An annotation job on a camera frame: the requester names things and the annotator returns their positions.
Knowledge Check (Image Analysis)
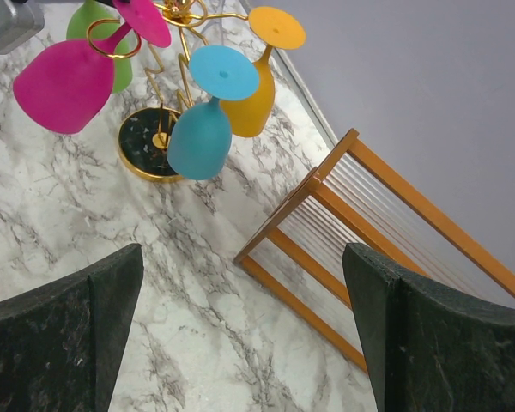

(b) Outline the pink plastic goblet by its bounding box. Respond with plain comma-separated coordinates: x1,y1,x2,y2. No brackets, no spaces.
13,1,171,135

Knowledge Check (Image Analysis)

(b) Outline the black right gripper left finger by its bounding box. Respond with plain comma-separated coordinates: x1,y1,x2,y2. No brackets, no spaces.
0,243,143,411

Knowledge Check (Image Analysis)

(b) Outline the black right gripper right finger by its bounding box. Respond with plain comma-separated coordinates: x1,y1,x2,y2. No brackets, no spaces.
342,243,515,411

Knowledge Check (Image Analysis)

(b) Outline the wooden rack with clear rods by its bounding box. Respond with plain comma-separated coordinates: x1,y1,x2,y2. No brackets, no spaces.
234,129,515,372

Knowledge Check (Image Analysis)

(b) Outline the gold wire wine glass rack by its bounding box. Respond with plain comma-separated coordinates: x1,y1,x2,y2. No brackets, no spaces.
85,0,250,185

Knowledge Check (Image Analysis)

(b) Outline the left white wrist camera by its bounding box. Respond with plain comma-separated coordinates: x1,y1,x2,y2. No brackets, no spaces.
0,0,45,55

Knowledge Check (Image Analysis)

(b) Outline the teal plastic goblet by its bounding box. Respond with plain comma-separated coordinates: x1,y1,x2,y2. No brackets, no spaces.
167,45,259,180

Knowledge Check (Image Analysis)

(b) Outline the green plastic goblet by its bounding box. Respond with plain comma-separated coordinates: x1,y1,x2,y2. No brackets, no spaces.
66,0,132,94

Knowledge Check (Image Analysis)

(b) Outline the orange plastic goblet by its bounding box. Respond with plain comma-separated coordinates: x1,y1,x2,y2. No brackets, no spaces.
221,6,306,138

